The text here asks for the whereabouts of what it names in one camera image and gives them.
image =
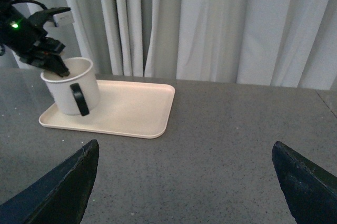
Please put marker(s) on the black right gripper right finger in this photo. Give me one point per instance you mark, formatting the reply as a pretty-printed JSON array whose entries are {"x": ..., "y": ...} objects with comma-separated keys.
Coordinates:
[{"x": 309, "y": 190}]

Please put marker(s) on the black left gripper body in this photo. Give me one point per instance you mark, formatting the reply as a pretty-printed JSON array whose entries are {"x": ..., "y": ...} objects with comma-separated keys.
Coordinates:
[{"x": 27, "y": 37}]

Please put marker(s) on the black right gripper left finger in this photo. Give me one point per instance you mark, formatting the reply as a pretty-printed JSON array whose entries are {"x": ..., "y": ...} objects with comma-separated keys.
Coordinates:
[{"x": 61, "y": 195}]

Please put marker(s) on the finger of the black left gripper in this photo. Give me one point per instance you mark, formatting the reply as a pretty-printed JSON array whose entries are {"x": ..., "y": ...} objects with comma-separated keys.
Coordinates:
[{"x": 55, "y": 64}]

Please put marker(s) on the white smiley mug black handle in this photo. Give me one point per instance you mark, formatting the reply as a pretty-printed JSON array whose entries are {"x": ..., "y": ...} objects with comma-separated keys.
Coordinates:
[{"x": 78, "y": 93}]

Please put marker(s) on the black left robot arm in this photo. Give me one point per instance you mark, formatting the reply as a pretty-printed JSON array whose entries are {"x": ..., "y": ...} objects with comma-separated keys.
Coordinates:
[{"x": 28, "y": 38}]

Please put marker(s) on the cream rectangular tray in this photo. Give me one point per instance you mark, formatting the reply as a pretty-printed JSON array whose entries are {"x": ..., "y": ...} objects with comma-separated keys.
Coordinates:
[{"x": 132, "y": 109}]

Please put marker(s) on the grey-white curtain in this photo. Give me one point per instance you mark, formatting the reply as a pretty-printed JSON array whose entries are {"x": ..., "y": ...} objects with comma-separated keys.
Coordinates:
[{"x": 265, "y": 42}]

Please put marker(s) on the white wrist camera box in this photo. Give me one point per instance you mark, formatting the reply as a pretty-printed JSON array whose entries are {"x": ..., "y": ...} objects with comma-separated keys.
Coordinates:
[{"x": 61, "y": 16}]

